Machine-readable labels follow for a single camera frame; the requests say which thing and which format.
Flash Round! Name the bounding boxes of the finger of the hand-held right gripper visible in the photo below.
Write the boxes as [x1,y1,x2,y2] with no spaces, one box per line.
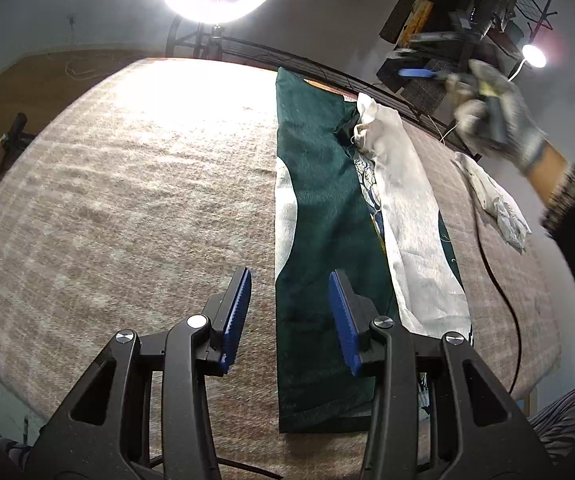
[397,66,449,84]

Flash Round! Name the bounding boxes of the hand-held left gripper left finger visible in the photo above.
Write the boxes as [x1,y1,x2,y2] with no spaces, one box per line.
[24,266,253,480]

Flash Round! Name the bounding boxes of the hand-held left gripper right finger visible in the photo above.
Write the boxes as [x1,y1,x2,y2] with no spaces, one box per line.
[328,269,555,480]

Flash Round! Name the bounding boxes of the green and white garment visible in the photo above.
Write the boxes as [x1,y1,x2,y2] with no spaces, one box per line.
[273,66,476,435]

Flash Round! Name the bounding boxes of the black metal clothes rack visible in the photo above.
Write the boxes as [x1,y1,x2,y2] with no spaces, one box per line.
[362,0,559,111]

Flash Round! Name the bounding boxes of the person's right hand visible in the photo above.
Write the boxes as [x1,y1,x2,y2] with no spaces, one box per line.
[446,59,549,173]

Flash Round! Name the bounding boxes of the small round lamp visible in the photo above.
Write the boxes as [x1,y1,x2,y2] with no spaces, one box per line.
[521,43,547,69]

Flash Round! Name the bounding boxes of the white crumpled garment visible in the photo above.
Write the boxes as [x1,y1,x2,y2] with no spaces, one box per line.
[454,152,533,256]

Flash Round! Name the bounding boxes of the beige plaid blanket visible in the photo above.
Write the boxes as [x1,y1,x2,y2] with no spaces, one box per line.
[0,55,564,467]

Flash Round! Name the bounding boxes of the person's striped trouser leg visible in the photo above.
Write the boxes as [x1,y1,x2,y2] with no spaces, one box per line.
[526,385,575,467]

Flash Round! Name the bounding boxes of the black stand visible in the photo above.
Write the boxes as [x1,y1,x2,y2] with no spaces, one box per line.
[0,112,39,177]

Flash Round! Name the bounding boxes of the black metal rail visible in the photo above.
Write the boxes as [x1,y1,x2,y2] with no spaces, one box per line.
[224,36,473,153]

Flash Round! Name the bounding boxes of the black cable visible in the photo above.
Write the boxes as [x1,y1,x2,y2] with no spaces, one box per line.
[216,455,284,480]
[471,199,522,397]

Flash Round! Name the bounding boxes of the ring light stand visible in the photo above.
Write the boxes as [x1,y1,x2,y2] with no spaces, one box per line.
[164,14,229,62]

